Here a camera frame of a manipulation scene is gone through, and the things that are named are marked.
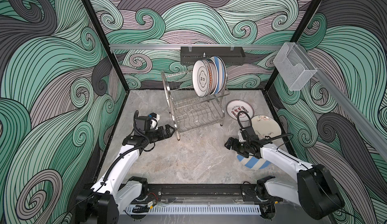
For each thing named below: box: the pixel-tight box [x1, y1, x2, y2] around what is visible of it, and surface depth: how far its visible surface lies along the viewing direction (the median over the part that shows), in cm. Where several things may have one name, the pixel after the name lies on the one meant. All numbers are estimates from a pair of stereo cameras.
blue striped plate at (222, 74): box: [215, 56, 228, 95], surface depth 74 cm
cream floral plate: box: [251, 115, 282, 139], surface depth 102 cm
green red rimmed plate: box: [210, 58, 219, 96], surface depth 71 cm
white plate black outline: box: [192, 59, 210, 98], surface depth 83 cm
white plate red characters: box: [226, 99, 254, 122], surface depth 110 cm
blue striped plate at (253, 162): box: [236, 154, 271, 170], surface depth 83 cm
